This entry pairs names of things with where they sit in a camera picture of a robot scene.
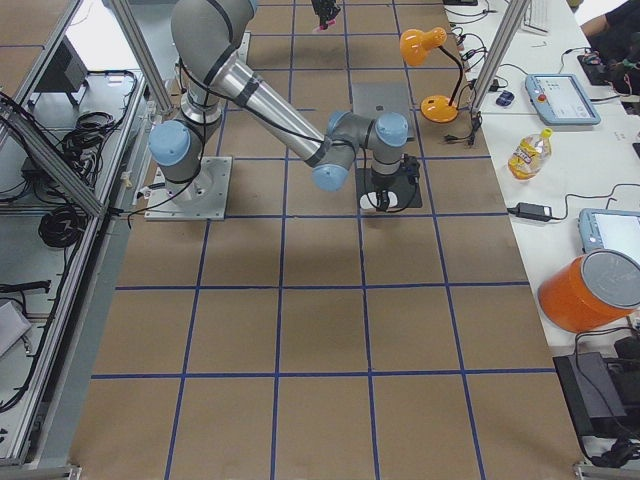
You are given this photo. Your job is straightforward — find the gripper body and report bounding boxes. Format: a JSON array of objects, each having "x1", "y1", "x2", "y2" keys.
[
  {"x1": 371, "y1": 172, "x2": 396, "y2": 200},
  {"x1": 312, "y1": 0, "x2": 340, "y2": 18}
]

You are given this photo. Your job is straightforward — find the white computer mouse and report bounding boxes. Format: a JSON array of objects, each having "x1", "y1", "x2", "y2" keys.
[{"x1": 359, "y1": 190, "x2": 398, "y2": 212}]

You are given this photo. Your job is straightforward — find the black mousepad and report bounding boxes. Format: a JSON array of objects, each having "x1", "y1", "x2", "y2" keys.
[{"x1": 356, "y1": 168, "x2": 423, "y2": 211}]

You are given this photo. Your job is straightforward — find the pink marker pen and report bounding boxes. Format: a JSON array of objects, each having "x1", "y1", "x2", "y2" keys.
[{"x1": 312, "y1": 20, "x2": 336, "y2": 33}]

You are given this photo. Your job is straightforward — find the grey closed laptop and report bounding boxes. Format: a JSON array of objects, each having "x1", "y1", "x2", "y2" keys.
[{"x1": 351, "y1": 82, "x2": 415, "y2": 141}]

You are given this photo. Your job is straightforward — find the orange desk lamp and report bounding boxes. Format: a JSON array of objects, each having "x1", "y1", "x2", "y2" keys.
[{"x1": 399, "y1": 27, "x2": 464, "y2": 124}]

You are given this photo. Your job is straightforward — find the black power adapter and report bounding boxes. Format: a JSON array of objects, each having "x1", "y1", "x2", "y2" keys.
[{"x1": 515, "y1": 202, "x2": 553, "y2": 222}]

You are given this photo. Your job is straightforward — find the small blue device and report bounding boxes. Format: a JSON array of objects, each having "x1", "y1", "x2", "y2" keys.
[{"x1": 495, "y1": 90, "x2": 515, "y2": 107}]

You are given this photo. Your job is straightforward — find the yellow drink bottle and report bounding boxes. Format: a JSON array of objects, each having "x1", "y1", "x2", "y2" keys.
[{"x1": 507, "y1": 128, "x2": 553, "y2": 180}]

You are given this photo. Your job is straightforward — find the left teach pendant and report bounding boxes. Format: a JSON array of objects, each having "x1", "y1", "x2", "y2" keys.
[{"x1": 524, "y1": 74, "x2": 601, "y2": 126}]

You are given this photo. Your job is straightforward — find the teach pendant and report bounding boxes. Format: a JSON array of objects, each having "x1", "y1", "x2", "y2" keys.
[
  {"x1": 524, "y1": 74, "x2": 601, "y2": 126},
  {"x1": 578, "y1": 208, "x2": 639, "y2": 261}
]

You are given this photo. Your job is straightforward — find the white keyboard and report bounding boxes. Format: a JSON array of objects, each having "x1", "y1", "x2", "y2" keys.
[{"x1": 521, "y1": 0, "x2": 550, "y2": 35}]

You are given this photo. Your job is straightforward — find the right teach pendant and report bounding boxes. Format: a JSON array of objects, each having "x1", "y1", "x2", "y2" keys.
[{"x1": 578, "y1": 208, "x2": 639, "y2": 261}]

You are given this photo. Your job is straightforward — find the orange cylindrical container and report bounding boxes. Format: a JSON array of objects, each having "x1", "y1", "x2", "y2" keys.
[{"x1": 537, "y1": 249, "x2": 639, "y2": 333}]

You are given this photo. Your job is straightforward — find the black flat box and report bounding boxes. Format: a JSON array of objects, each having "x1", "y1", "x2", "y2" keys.
[{"x1": 553, "y1": 352, "x2": 627, "y2": 438}]

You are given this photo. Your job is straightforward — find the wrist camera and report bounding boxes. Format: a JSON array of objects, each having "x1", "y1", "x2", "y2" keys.
[{"x1": 403, "y1": 154, "x2": 420, "y2": 185}]

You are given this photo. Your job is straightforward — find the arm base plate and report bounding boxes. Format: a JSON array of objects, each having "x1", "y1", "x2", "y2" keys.
[{"x1": 143, "y1": 156, "x2": 233, "y2": 221}]

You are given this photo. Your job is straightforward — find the aluminium frame post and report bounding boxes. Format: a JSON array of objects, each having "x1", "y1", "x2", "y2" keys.
[{"x1": 470, "y1": 0, "x2": 529, "y2": 118}]

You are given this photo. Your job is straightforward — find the coiled black cables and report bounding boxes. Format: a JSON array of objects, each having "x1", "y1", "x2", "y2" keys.
[{"x1": 38, "y1": 202, "x2": 84, "y2": 250}]

